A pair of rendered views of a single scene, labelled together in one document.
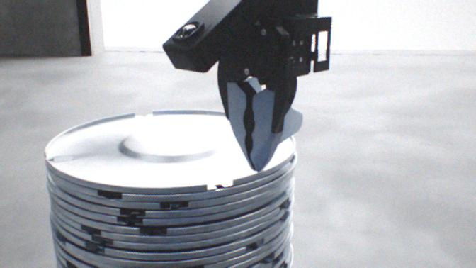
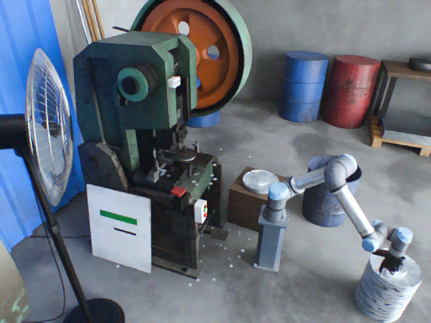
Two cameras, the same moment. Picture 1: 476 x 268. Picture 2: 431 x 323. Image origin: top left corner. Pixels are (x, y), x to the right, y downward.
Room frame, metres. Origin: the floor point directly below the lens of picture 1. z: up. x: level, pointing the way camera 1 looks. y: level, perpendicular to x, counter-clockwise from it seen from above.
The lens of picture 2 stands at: (-0.19, -1.34, 1.79)
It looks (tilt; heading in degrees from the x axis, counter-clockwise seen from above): 32 degrees down; 105
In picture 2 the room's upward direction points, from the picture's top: straight up
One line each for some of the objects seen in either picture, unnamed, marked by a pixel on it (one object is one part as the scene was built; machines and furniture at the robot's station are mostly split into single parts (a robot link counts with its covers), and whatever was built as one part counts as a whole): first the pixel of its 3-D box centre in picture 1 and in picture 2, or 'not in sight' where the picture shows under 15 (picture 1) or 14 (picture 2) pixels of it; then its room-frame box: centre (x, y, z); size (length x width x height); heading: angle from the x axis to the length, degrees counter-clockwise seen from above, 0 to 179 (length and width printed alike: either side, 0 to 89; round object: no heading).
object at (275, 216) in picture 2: not in sight; (275, 209); (-0.19, 0.23, 0.50); 0.15 x 0.15 x 0.10
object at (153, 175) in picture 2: not in sight; (156, 167); (-0.95, 0.12, 0.76); 0.17 x 0.06 x 0.10; 85
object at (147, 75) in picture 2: not in sight; (136, 85); (-0.98, 0.04, 1.31); 0.22 x 0.12 x 0.22; 175
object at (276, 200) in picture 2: not in sight; (277, 194); (-0.19, 0.23, 0.62); 0.13 x 0.12 x 0.14; 57
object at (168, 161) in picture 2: not in sight; (169, 155); (-0.93, 0.29, 0.76); 0.15 x 0.09 x 0.05; 85
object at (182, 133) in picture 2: not in sight; (172, 117); (-0.89, 0.28, 1.04); 0.17 x 0.15 x 0.30; 175
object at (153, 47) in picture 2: not in sight; (149, 142); (-1.08, 0.30, 0.83); 0.79 x 0.43 x 1.34; 175
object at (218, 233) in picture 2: not in sight; (190, 228); (-0.80, 0.27, 0.14); 0.59 x 0.10 x 0.05; 175
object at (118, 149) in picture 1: (173, 142); (395, 266); (0.56, 0.07, 0.35); 0.29 x 0.29 x 0.01
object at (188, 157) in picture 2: not in sight; (192, 165); (-0.76, 0.27, 0.72); 0.25 x 0.14 x 0.14; 175
